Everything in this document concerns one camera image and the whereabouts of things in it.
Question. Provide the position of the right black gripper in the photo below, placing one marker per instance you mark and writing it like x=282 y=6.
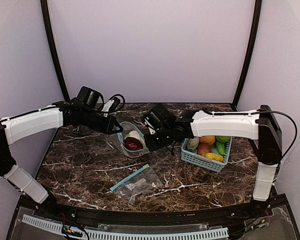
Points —
x=151 y=144

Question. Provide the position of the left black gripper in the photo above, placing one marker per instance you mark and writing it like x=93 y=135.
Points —
x=110 y=126

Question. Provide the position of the white cauliflower toy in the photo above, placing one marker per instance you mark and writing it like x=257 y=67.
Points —
x=135 y=134

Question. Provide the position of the clear zip bag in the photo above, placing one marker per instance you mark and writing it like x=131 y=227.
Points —
x=143 y=181
x=118 y=138

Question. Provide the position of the dark red pomegranate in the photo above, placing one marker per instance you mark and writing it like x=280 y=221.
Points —
x=132 y=144

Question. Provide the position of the green apple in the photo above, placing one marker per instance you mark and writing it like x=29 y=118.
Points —
x=223 y=139

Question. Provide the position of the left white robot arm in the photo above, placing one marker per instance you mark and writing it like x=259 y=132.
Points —
x=31 y=130

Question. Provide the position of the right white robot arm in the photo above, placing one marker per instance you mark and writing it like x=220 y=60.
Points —
x=259 y=125

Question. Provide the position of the white green cabbage toy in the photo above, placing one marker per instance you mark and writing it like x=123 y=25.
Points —
x=193 y=143

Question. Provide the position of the orange brown potato toy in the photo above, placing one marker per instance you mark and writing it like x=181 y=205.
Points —
x=203 y=149

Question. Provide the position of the orange fruit toy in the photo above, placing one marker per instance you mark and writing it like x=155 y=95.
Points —
x=209 y=140

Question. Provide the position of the yellow lemon toy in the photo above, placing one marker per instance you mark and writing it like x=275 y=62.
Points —
x=215 y=157

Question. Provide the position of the green bumpy cucumber toy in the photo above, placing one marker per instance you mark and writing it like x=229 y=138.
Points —
x=221 y=148

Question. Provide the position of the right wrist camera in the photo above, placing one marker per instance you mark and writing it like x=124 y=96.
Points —
x=150 y=125

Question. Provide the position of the white slotted cable duct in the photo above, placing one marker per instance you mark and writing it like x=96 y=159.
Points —
x=128 y=232

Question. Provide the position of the left black frame post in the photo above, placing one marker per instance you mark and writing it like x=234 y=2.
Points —
x=53 y=48

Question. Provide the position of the black frame post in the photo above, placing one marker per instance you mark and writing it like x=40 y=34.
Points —
x=53 y=48
x=249 y=53

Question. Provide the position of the right black frame post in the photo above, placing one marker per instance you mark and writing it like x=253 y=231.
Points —
x=249 y=53

